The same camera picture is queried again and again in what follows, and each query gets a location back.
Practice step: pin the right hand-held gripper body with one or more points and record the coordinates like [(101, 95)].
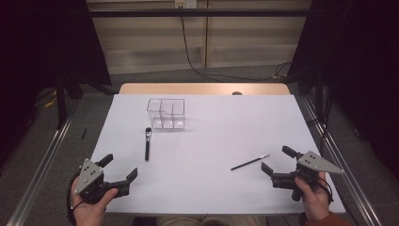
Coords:
[(316, 163)]

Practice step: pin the black metal stand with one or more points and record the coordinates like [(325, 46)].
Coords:
[(319, 94), (61, 100)]

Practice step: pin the white table sheet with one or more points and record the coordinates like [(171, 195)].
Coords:
[(204, 182)]

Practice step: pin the wooden table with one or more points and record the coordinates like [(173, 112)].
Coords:
[(188, 88)]

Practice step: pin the person's left hand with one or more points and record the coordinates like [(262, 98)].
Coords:
[(89, 215)]

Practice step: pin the person's right hand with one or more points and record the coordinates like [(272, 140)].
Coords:
[(315, 202)]

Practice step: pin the dark round table cap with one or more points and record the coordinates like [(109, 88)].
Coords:
[(236, 93)]

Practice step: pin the black horizontal bar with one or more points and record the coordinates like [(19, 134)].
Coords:
[(188, 12)]

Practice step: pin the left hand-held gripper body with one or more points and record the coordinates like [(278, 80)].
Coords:
[(89, 175)]

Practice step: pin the white wall outlet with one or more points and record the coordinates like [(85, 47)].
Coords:
[(185, 3)]

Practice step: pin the yellow floor item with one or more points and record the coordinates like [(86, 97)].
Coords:
[(50, 103)]

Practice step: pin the thick black makeup brush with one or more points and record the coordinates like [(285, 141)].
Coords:
[(147, 147)]

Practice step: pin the metal floor rail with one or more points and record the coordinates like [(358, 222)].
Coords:
[(342, 163), (40, 169)]

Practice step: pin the thin black pen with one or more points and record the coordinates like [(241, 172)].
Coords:
[(249, 162)]

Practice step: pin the black curtain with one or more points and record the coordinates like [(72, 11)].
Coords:
[(37, 47), (360, 62)]

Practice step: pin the clear plastic organizer box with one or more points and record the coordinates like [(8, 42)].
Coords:
[(166, 124)]

